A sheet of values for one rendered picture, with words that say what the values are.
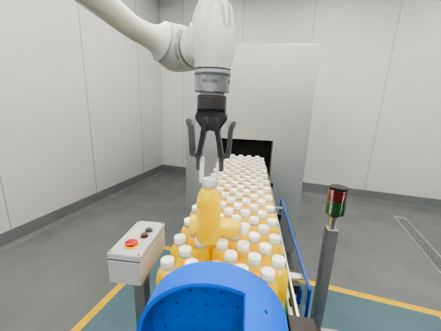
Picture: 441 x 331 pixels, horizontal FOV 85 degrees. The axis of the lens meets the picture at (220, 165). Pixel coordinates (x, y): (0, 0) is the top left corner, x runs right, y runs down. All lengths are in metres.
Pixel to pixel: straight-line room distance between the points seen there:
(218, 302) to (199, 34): 0.57
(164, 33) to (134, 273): 0.66
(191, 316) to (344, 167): 4.28
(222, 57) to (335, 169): 4.19
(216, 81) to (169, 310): 0.51
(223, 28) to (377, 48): 4.16
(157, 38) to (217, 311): 0.64
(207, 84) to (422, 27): 4.43
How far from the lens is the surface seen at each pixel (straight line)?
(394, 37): 4.75
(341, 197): 0.91
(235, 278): 0.47
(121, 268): 0.80
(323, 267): 1.04
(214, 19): 0.61
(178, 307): 0.57
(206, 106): 0.60
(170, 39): 0.70
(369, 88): 4.60
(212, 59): 0.60
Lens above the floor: 1.53
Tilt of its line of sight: 15 degrees down
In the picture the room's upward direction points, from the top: 2 degrees clockwise
